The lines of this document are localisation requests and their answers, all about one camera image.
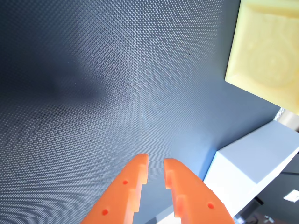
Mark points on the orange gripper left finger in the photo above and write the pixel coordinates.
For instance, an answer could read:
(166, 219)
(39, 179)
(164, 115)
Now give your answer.
(116, 200)

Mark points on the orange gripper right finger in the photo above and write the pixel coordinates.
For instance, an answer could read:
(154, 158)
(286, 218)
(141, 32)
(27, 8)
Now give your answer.
(196, 200)

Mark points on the yellow embossed toy block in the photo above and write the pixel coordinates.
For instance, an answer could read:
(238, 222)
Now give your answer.
(264, 51)

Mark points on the white open cardboard box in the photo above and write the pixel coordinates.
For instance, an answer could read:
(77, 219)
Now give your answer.
(245, 163)

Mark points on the dark grey textured mat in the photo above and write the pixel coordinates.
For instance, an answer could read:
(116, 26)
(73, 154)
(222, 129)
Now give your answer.
(105, 81)

